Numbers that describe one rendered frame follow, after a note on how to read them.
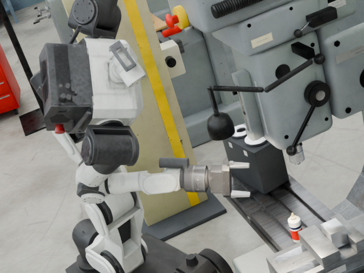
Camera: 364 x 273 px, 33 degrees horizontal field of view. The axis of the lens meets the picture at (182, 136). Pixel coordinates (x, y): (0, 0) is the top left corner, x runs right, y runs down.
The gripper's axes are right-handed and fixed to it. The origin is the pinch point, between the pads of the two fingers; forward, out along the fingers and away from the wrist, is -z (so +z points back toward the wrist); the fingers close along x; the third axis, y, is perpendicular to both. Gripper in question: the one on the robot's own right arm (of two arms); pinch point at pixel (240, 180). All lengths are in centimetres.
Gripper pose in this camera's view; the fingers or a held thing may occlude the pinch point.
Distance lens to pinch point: 201.8
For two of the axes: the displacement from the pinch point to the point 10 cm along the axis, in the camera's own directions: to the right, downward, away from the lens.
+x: -0.6, -9.1, -4.1
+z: -9.8, -0.1, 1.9
